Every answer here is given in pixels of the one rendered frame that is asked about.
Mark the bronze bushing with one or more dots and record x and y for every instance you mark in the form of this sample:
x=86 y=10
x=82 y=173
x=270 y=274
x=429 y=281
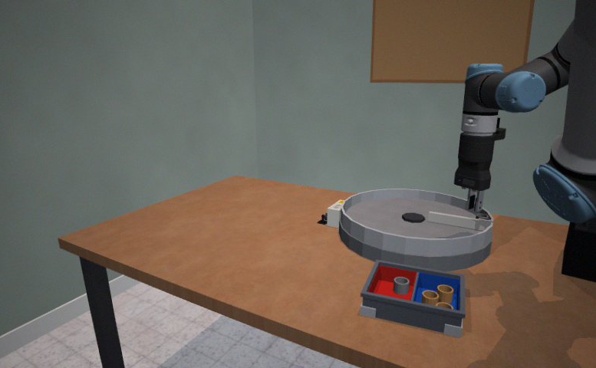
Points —
x=446 y=305
x=430 y=297
x=444 y=294

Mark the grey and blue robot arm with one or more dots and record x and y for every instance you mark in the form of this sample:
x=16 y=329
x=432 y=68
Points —
x=567 y=182

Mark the grey round turntable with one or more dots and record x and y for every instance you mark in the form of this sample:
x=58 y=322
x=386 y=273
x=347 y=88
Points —
x=377 y=222

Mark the red and blue divided bin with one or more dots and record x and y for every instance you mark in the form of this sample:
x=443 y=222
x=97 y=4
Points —
x=408 y=309

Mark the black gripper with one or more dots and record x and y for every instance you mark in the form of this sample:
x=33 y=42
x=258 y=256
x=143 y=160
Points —
x=476 y=146

